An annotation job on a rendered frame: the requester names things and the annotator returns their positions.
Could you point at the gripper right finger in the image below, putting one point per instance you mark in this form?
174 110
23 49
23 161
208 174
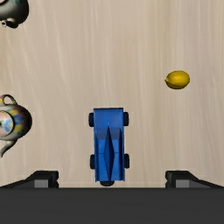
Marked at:
180 178

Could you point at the colourful painted teapot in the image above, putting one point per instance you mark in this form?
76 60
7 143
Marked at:
13 122

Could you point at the dark grey teapot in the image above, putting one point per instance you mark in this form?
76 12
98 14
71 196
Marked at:
13 11

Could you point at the yellow lemon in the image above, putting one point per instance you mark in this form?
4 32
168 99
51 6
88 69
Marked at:
177 79

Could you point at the blue toy car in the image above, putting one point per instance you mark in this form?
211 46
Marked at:
108 144

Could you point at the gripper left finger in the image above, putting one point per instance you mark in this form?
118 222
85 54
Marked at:
43 178

